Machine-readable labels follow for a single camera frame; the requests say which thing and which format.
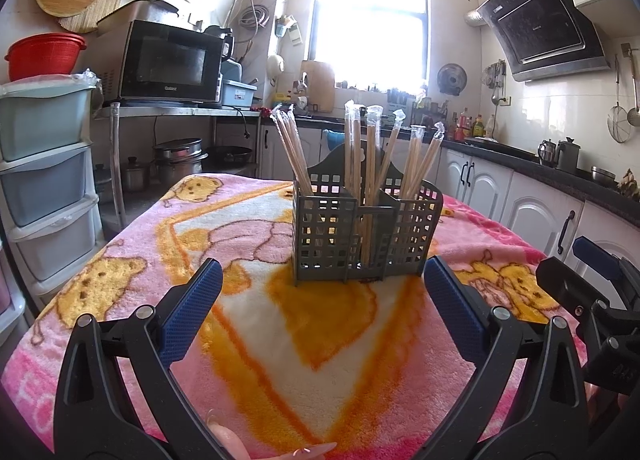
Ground kitchen window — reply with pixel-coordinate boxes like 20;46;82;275
304;0;431;88

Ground pale green knife holder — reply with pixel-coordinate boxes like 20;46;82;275
388;89;416;123

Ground black kitchen countertop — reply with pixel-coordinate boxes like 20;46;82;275
260;112;640;228

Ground black wok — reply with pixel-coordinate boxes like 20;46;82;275
206;146;253;166

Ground grey-blue plastic dish bin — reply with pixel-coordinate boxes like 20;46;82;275
221;79;258;108

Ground metal skimmer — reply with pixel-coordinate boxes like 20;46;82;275
607;55;631;143

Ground coiled grey hose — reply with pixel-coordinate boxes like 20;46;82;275
237;5;273;31

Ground bunch of chopsticks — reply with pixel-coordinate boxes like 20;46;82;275
270;100;446;266

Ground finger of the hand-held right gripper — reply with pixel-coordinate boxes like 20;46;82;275
572;236;640;301
536;256;626;323

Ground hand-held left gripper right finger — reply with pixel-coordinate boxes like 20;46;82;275
424;256;588;460

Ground stacked steel pots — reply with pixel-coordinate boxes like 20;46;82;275
152;138;210;186

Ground small steel pot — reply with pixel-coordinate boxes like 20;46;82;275
122;156;151;192

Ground pale wooden cutting board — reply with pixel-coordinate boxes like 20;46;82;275
301;60;336;113

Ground black range hood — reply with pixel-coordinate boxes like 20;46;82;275
475;0;612;83

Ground black microwave oven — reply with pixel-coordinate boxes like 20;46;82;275
116;20;224;105

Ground pink printed blanket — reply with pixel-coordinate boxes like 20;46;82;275
0;172;591;460

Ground person's left hand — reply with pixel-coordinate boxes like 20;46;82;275
207;410;338;460

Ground white kitchen cabinets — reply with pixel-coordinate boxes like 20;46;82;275
260;122;640;266

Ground red plastic basin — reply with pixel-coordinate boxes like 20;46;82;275
5;33;87;82

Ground pale blue plastic drawer unit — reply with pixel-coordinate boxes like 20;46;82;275
0;72;103;291

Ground metal shelf rack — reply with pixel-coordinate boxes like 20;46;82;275
92;102;263;231

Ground metal ladle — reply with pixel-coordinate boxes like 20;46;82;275
627;47;640;127

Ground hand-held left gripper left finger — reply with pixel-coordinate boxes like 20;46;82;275
52;258;223;460

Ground small wall fan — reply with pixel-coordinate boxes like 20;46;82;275
437;63;467;95

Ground green plastic utensil holder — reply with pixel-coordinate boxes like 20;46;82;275
292;144;443;283

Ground row of condiment bottles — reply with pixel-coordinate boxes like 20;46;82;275
447;107;498;141

